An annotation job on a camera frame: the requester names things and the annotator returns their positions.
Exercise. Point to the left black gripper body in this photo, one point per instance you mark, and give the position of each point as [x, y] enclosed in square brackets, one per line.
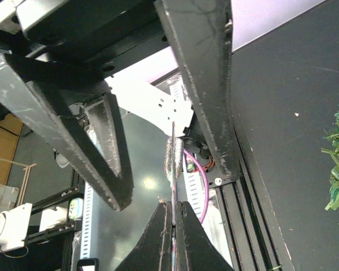
[108, 36]

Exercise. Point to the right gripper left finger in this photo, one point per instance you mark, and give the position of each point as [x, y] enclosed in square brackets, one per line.
[153, 249]

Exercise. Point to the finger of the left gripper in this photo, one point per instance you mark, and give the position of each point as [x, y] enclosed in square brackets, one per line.
[200, 34]
[75, 112]

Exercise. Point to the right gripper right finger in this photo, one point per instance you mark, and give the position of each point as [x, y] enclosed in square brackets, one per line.
[194, 250]

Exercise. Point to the silver star ornament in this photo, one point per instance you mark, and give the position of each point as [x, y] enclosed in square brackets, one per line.
[172, 169]

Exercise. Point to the white slotted cable duct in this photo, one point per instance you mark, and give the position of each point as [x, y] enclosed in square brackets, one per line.
[97, 239]

